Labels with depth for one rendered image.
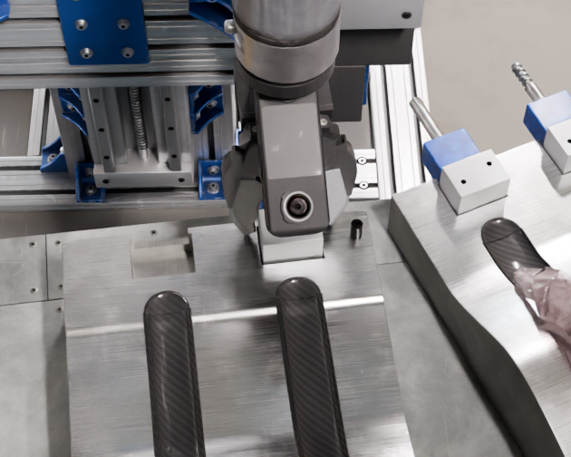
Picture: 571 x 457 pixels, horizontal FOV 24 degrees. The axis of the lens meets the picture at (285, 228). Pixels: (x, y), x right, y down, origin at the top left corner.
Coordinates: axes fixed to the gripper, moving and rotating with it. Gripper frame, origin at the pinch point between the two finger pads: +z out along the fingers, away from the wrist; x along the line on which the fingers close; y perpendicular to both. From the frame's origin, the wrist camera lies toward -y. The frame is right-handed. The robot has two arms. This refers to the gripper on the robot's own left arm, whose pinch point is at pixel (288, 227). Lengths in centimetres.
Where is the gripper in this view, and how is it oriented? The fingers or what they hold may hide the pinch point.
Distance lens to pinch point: 110.2
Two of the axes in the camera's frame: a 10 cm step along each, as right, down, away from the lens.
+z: 0.0, 5.5, 8.3
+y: -1.3, -8.3, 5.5
